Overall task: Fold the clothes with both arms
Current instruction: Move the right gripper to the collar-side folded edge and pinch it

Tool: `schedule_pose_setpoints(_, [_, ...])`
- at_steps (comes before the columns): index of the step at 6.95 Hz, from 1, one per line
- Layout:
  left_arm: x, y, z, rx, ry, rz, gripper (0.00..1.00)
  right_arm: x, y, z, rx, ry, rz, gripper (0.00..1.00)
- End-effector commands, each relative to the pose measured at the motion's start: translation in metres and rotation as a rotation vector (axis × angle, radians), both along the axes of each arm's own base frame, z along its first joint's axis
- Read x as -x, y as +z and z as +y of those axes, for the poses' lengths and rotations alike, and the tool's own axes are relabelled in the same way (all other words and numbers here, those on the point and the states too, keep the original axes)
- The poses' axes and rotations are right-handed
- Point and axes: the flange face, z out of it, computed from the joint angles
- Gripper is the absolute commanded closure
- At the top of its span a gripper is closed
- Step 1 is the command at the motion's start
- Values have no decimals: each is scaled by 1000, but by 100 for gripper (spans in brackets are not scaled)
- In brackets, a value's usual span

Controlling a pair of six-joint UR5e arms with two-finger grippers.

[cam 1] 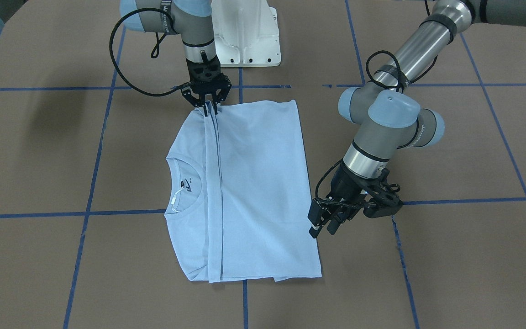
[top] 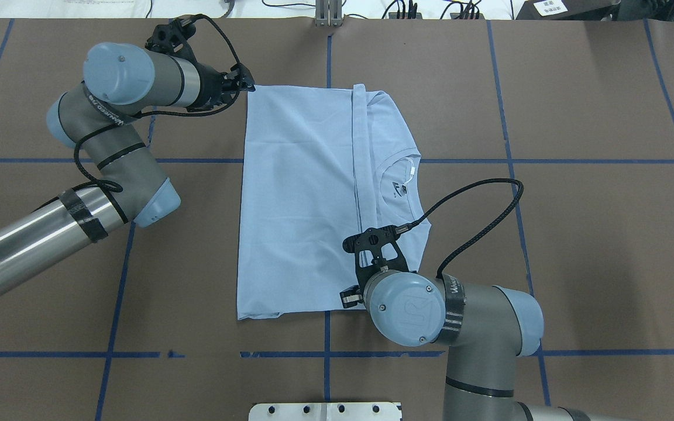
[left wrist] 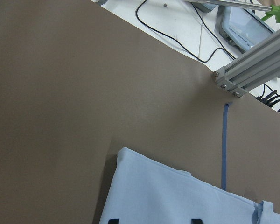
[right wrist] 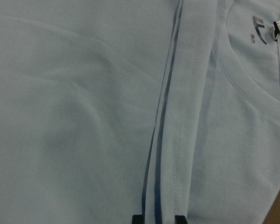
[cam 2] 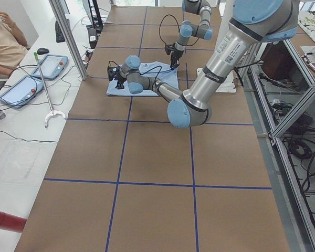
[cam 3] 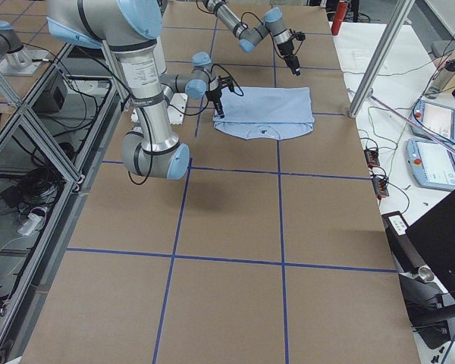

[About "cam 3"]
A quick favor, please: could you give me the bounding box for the orange black connector box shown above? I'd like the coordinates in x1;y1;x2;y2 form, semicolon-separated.
364;149;380;168

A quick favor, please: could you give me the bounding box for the black monitor stand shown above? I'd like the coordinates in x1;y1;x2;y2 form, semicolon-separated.
381;212;455;349

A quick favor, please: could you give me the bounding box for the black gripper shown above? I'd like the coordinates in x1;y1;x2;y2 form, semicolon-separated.
279;40;301;76
207;89;225;119

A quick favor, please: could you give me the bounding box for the light blue t-shirt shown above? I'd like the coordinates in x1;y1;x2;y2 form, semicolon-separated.
213;87;315;140

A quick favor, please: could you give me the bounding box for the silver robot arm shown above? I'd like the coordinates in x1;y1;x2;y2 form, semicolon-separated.
202;0;306;76
47;1;221;180

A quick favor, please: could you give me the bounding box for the grabber stick with green handle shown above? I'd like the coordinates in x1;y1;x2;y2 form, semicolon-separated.
369;96;455;155

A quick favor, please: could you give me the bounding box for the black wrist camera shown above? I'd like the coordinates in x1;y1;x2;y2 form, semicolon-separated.
290;30;306;42
218;76;244;97

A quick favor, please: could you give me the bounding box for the black laptop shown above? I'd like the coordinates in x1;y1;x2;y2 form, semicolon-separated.
406;190;455;299

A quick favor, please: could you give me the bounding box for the far blue teach pendant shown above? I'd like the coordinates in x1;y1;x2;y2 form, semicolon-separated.
411;100;455;143

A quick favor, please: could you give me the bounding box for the red cylinder bottle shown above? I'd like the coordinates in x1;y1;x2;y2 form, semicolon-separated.
331;0;348;36

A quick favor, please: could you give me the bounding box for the aluminium frame rack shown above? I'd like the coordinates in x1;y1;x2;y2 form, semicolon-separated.
0;33;122;363

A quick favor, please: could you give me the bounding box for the clear water bottle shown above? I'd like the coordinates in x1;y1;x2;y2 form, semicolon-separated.
425;59;455;99

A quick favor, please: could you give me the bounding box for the near blue teach pendant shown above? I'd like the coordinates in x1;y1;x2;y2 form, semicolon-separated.
406;138;455;191

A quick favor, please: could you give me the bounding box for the white power strip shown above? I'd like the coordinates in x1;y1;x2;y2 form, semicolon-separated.
17;212;46;236

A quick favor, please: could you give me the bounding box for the blue teach pendant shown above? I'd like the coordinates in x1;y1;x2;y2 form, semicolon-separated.
411;100;455;143
406;138;455;191

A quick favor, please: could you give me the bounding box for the aluminium frame post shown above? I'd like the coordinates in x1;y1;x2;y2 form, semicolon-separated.
347;0;415;118

